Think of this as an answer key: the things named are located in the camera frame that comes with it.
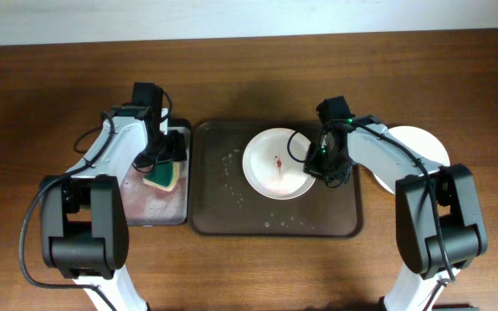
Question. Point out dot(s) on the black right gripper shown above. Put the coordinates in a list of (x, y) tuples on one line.
[(311, 166)]

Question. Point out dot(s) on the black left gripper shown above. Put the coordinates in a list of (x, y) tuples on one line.
[(177, 151)]

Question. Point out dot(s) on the pink stained white plate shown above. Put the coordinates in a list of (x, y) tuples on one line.
[(269, 167)]

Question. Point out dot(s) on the green and yellow sponge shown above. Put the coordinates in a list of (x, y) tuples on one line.
[(164, 176)]

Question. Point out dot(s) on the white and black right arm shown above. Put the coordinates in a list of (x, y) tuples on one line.
[(439, 224)]

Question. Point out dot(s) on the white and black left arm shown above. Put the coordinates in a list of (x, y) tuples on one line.
[(83, 223)]

